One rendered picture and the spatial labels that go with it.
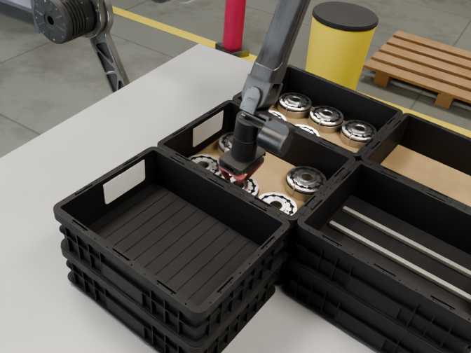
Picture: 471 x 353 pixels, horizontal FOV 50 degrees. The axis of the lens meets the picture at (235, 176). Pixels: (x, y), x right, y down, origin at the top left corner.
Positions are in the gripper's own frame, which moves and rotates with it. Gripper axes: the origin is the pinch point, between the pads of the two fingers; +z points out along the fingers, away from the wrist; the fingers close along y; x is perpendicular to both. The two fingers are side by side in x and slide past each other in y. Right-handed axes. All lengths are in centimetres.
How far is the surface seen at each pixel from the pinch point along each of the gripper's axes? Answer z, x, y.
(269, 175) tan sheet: 4.2, -1.7, 12.1
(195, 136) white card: -0.5, 18.5, 5.4
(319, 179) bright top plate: 0.3, -13.7, 16.1
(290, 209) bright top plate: 0.0, -14.2, 1.7
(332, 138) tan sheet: 4.3, -5.5, 39.0
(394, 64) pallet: 83, 43, 252
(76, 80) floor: 100, 189, 94
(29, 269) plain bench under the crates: 18, 27, -42
